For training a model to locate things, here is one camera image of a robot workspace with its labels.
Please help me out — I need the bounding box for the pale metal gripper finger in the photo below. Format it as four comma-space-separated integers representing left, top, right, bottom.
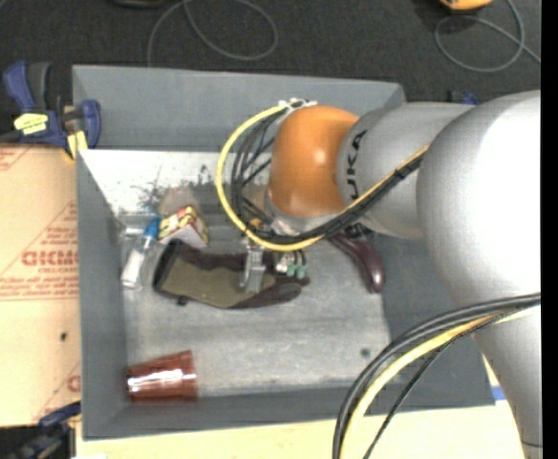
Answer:
238, 248, 254, 290
247, 251, 268, 294

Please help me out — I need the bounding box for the grey metal bin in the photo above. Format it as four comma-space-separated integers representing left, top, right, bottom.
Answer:
71, 64, 496, 439

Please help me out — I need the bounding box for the small yellow and red box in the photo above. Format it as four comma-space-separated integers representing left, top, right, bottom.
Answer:
158, 205, 210, 249

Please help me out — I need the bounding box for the dark maroon slipper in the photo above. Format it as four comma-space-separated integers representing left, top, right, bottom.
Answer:
328, 230, 387, 295

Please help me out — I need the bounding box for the clear plastic bottle blue cap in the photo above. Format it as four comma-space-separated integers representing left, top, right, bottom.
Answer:
119, 217, 162, 292

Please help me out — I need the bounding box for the red-brown plastic cup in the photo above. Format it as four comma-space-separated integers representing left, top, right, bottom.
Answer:
125, 349, 200, 403

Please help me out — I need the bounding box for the brown cardboard board red print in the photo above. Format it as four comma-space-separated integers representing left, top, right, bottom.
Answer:
0, 142, 84, 429

